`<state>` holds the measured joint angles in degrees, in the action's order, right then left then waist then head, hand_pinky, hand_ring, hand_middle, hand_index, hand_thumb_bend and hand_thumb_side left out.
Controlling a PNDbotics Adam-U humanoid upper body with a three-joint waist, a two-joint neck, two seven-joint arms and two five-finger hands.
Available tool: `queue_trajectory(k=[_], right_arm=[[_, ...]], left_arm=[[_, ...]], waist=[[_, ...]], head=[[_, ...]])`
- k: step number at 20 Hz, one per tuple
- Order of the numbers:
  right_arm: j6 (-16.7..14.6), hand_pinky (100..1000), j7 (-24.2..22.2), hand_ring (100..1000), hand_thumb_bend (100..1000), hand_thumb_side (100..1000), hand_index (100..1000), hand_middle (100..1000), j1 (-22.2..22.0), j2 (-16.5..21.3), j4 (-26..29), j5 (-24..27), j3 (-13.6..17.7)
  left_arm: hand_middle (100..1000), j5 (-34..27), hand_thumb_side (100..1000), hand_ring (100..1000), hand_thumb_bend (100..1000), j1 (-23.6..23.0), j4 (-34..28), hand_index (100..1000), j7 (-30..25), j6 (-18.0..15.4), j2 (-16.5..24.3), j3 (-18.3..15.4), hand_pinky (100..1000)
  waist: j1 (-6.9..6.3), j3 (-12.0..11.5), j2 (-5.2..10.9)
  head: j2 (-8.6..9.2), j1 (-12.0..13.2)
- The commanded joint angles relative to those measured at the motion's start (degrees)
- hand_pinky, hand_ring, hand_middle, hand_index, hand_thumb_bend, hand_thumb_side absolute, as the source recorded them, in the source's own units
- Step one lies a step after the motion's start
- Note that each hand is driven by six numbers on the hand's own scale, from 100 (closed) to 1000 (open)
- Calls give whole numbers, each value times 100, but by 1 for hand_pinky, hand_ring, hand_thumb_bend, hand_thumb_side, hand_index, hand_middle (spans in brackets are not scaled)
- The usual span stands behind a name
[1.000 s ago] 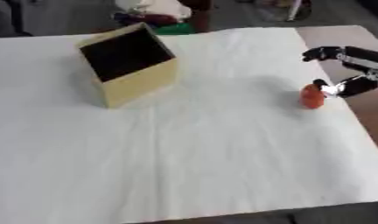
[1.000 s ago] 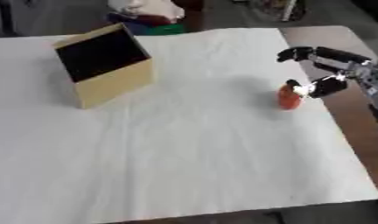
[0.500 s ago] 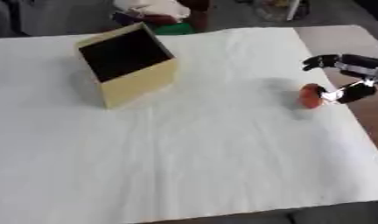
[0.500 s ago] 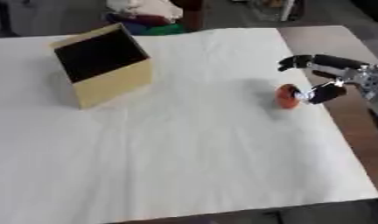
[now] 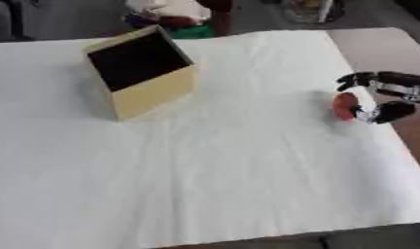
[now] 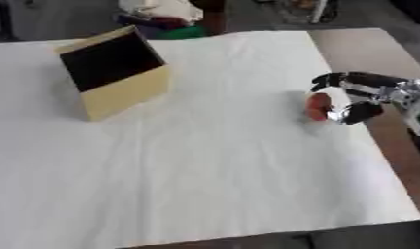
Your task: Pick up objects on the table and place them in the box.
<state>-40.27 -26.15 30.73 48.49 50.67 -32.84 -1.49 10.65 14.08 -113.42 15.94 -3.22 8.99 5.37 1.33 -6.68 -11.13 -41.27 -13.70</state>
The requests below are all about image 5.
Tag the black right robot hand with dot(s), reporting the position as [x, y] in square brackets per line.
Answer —
[396, 81]

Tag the red round toy fruit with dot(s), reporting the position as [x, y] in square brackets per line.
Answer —
[344, 105]

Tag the tan cardboard box black inside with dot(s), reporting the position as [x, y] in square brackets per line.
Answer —
[141, 69]

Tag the brown wooden chair leg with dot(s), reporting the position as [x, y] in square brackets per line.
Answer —
[220, 16]

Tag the pile of bags and clothes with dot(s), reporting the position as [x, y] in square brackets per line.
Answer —
[169, 16]

